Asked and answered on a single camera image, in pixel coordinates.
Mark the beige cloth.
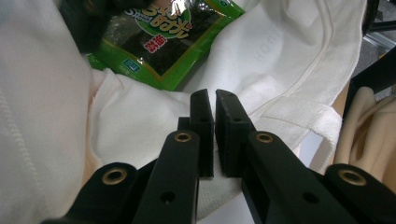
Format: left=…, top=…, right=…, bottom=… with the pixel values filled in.
left=334, top=86, right=396, bottom=185

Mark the green snack packet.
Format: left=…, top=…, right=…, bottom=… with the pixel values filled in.
left=85, top=0, right=247, bottom=91

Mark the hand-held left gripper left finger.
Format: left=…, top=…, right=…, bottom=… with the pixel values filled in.
left=177, top=89, right=215, bottom=178

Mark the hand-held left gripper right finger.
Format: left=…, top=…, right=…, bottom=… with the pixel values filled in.
left=215, top=89, right=257, bottom=178

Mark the white cloth tote bag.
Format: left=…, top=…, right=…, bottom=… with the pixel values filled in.
left=0, top=0, right=368, bottom=224

